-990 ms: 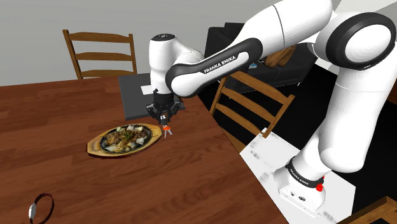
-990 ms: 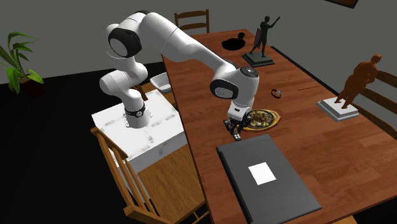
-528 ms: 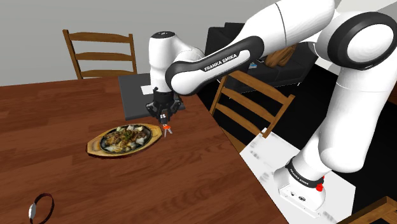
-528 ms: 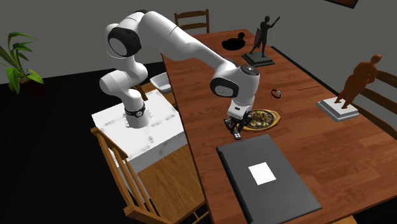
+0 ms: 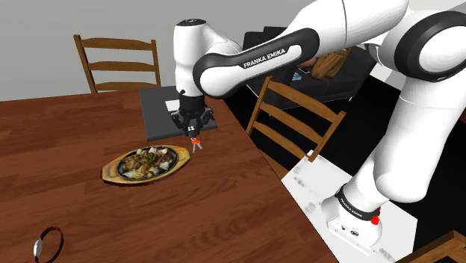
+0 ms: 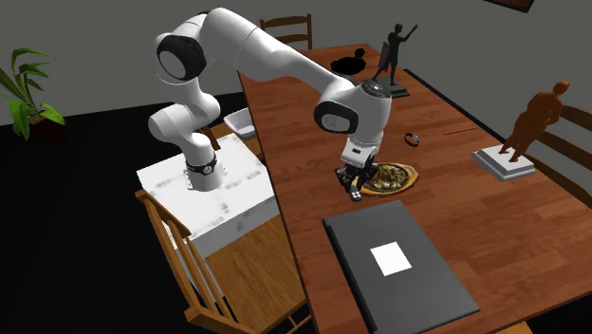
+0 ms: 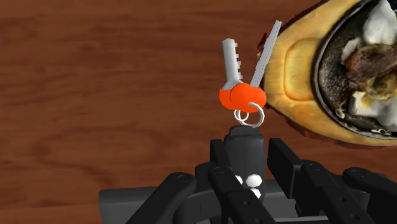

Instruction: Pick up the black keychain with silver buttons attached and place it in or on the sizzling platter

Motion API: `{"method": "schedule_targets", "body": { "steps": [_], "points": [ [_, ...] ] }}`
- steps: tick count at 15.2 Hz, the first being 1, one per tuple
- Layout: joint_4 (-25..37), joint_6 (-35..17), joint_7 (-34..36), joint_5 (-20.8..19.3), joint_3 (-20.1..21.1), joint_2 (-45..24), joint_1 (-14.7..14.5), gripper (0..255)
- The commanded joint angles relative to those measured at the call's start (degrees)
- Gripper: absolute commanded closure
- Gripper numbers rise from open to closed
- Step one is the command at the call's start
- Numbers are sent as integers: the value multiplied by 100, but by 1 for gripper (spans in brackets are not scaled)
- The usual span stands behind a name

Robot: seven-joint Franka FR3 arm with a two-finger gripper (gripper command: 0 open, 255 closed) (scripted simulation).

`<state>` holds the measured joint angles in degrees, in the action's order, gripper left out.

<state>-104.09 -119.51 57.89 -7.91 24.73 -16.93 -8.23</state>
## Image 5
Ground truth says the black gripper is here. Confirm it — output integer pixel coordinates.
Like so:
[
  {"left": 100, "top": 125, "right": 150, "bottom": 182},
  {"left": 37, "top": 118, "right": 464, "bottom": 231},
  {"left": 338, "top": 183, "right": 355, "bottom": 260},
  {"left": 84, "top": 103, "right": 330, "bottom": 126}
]
[{"left": 170, "top": 93, "right": 215, "bottom": 139}]

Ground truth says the dark grey flat board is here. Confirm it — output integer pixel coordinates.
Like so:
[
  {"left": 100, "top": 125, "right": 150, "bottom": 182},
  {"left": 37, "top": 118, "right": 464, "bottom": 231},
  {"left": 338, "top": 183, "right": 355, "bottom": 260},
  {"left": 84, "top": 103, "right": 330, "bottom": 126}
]
[{"left": 137, "top": 85, "right": 219, "bottom": 143}]

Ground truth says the wooden platter with cooked food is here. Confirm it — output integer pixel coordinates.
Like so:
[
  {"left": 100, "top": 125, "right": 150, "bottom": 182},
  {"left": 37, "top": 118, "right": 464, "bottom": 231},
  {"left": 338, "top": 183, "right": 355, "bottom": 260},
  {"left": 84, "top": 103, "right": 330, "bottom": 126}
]
[{"left": 100, "top": 144, "right": 192, "bottom": 186}]

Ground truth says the brown wooden table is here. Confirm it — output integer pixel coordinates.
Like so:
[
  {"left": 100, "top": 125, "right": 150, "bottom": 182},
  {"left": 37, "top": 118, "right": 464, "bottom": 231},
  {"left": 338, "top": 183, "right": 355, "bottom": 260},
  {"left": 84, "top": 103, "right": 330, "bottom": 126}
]
[{"left": 0, "top": 89, "right": 341, "bottom": 263}]

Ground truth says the brown wooden ladder-back chair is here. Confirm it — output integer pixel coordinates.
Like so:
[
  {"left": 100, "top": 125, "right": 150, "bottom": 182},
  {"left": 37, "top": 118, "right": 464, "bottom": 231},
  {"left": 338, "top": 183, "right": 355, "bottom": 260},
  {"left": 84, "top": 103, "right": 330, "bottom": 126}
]
[
  {"left": 72, "top": 34, "right": 163, "bottom": 94},
  {"left": 245, "top": 75, "right": 348, "bottom": 180},
  {"left": 396, "top": 229, "right": 466, "bottom": 263}
]

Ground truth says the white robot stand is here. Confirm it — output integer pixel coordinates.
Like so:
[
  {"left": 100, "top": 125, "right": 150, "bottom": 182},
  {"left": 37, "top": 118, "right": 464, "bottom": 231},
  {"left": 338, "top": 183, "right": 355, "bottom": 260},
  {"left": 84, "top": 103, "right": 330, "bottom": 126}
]
[{"left": 282, "top": 149, "right": 419, "bottom": 263}]

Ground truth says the black sofa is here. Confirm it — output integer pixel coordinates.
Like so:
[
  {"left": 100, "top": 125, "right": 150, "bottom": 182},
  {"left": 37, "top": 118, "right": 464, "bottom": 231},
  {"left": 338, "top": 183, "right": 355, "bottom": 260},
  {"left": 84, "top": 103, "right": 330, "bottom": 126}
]
[{"left": 242, "top": 25, "right": 379, "bottom": 111}]

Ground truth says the dark red wristwatch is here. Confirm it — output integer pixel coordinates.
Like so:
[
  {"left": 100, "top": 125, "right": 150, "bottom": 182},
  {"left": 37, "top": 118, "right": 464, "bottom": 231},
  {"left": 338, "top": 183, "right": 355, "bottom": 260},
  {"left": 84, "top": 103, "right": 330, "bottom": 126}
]
[{"left": 33, "top": 226, "right": 65, "bottom": 263}]

